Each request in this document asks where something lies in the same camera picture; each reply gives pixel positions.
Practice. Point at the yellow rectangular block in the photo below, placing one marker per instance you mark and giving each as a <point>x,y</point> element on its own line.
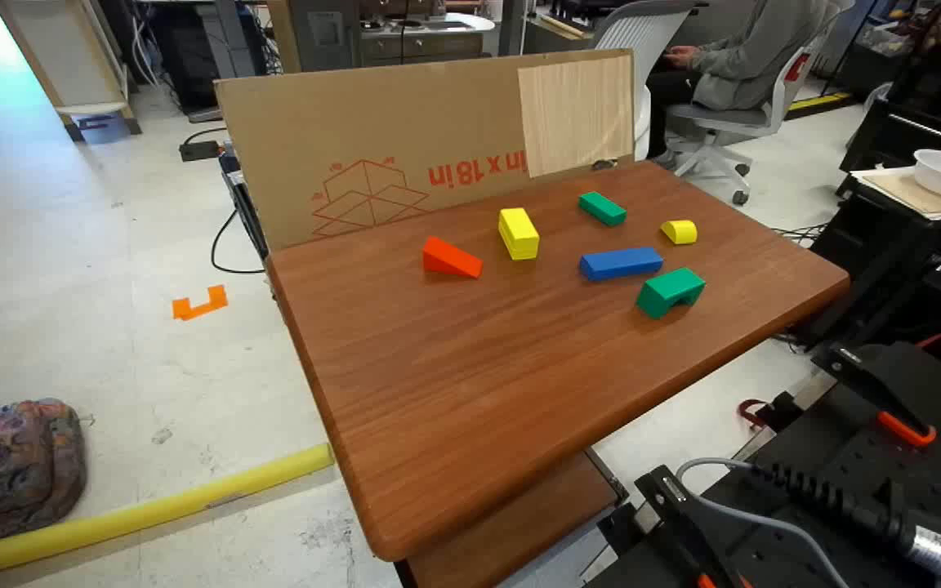
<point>517,233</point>

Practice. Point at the orange wedge block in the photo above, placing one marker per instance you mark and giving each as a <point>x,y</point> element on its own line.
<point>449,261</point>

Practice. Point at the blue rectangular block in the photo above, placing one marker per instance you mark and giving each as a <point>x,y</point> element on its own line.
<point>622,263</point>

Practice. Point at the green rectangular block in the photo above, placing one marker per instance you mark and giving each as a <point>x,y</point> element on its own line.
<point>602,207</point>

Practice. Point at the green arch block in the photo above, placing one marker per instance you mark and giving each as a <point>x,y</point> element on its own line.
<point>662,293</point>

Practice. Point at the small yellow rounded block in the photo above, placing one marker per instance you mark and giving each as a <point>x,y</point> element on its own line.
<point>682,229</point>

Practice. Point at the brown cardboard panel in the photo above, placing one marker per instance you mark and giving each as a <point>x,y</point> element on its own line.
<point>383,118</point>

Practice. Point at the light wood panel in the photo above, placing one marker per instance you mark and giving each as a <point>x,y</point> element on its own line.
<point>573,115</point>

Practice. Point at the white office chair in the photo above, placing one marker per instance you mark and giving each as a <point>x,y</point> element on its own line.
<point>716,125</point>

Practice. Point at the person in grey hoodie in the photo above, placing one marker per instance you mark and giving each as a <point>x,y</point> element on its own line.
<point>753,55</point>

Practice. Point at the yellow foam tube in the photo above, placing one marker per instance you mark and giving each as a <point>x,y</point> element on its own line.
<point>165,512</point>

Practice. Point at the tan side table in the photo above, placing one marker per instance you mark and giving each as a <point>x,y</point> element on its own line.
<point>907,196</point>

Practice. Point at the white cabinet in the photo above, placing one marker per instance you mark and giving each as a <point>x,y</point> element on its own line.
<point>67,55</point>

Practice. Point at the colourful patterned bag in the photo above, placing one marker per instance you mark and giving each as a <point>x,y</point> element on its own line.
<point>7,470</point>

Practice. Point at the black perforated robot table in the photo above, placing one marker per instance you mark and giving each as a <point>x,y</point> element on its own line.
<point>928,492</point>

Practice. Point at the orange floor bracket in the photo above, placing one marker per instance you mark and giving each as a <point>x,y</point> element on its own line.
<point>181,312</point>

